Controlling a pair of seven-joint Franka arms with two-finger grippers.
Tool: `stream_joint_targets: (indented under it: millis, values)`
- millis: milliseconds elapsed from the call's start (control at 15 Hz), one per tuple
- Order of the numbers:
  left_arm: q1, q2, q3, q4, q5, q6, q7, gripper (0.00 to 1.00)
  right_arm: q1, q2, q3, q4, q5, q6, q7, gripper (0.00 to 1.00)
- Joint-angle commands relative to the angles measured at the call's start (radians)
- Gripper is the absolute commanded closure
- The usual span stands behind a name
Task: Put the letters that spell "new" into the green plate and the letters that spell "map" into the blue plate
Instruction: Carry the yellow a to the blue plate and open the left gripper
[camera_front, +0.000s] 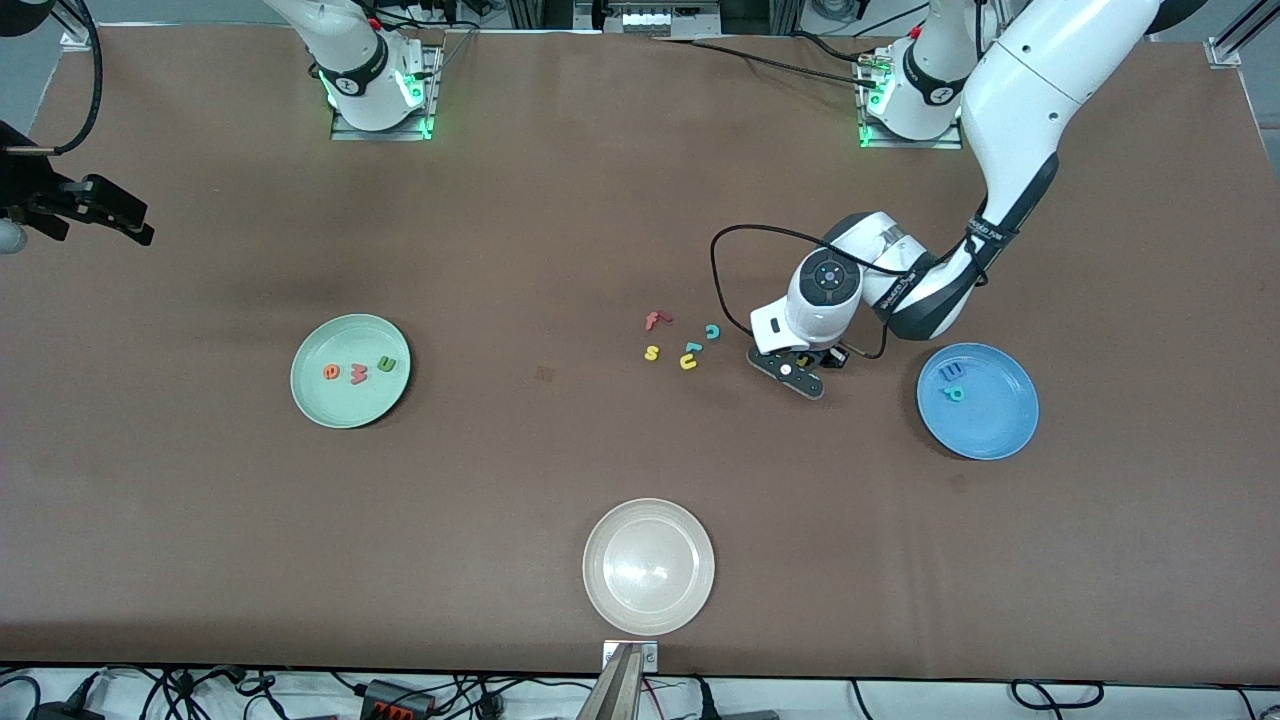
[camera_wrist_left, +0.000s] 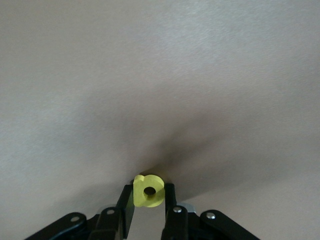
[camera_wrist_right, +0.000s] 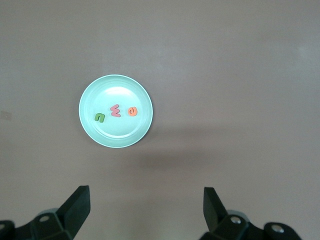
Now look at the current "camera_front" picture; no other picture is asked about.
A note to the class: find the aluminium camera pole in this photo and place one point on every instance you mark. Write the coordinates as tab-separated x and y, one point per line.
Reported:
615	695

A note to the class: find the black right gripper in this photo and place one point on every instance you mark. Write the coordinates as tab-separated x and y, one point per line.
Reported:
28	190

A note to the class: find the black plug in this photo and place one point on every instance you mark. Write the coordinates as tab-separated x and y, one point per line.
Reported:
703	700

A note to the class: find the beige plate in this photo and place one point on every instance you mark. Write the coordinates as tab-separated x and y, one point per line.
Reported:
648	567

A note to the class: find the blue foam letter m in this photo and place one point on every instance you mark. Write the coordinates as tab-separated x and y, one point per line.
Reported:
952	372

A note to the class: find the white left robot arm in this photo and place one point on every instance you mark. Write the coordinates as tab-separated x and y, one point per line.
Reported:
1030	100

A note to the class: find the aluminium frame profile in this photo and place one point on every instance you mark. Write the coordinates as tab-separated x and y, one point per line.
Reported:
1225	48
78	38

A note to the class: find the blue plate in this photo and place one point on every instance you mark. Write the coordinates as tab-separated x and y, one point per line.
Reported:
990	420

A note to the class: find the black power strip red switches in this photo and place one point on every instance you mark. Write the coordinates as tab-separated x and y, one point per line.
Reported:
400	697

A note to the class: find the silver pole bracket plate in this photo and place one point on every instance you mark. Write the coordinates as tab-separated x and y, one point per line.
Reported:
650	656

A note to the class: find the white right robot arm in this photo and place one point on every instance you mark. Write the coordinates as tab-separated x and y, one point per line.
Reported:
360	70

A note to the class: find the red foam letter f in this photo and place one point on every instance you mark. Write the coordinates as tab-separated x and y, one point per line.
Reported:
655	320

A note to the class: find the green plate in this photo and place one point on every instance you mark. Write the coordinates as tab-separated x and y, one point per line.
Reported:
350	405

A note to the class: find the grey power strip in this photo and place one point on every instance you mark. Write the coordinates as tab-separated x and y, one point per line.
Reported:
655	20

